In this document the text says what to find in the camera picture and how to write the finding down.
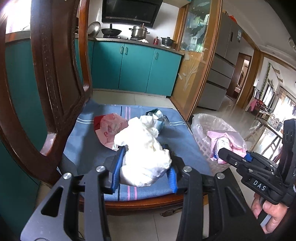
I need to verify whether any white plastic bag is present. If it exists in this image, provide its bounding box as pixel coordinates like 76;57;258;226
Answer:
114;115;173;188

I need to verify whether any black wok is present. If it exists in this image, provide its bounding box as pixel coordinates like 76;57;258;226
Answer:
101;23;122;38

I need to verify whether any pink hanging cloth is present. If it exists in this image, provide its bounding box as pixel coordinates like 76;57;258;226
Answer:
246;98;258;112

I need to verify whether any steel cooking pot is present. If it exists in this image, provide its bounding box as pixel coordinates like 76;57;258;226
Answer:
129;23;151;40

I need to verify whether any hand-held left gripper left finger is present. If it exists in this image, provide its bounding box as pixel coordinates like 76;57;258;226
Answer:
20;145;128;241

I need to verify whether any black casserole pot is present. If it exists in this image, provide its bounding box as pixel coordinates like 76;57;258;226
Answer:
161;36;176;48

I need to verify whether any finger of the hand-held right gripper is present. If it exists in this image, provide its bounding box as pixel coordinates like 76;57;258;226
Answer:
245;151;279;168
218;148;253;172

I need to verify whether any teal kitchen cabinet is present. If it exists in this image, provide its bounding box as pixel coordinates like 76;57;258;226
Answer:
87;38;184;97
0;39;84;232

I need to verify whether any wooden bench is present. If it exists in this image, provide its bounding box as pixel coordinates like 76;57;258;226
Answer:
244;117;284;151

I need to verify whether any wooden framed glass door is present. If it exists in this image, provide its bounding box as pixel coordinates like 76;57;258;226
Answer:
170;0;223;121

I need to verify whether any wooden door frame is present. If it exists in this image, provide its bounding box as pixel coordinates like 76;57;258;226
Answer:
225;52;253;104

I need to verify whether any silver pot lid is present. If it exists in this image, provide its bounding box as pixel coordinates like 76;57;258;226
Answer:
87;21;101;39

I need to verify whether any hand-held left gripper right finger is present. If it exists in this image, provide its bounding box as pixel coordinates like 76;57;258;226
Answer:
162;144;266;241

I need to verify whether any person's right hand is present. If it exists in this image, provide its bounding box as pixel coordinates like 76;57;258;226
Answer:
251;192;292;234

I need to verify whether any grey refrigerator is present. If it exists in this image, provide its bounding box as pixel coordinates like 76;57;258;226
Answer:
196;11;244;112

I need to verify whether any printed foil packet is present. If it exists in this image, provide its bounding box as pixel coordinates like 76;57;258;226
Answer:
145;109;170;131

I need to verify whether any dark wooden chair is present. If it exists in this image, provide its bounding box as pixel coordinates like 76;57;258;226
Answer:
0;0;213;217

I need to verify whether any green wall garland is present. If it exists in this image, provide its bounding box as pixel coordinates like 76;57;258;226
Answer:
260;62;272;99

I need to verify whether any white plastic basket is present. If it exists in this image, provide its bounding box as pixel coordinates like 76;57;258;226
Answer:
191;113;247;173

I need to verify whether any blue striped seat cushion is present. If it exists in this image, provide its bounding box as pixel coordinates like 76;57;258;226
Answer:
58;99;212;202

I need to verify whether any black range hood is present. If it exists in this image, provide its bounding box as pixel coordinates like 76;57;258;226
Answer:
101;0;164;29

